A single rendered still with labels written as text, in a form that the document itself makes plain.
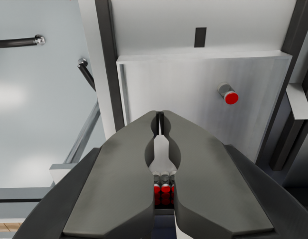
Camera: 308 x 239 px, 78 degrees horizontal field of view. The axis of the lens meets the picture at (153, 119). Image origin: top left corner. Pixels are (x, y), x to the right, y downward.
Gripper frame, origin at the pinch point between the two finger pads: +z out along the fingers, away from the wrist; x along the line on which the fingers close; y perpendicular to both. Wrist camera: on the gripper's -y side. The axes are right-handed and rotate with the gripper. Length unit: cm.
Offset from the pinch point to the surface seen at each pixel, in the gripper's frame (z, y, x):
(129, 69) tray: 21.4, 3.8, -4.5
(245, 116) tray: 21.4, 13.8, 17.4
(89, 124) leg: 64, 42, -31
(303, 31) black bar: 19.6, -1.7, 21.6
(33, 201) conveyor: 21, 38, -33
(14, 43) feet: 99, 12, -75
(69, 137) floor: 110, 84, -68
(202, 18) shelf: 21.6, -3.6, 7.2
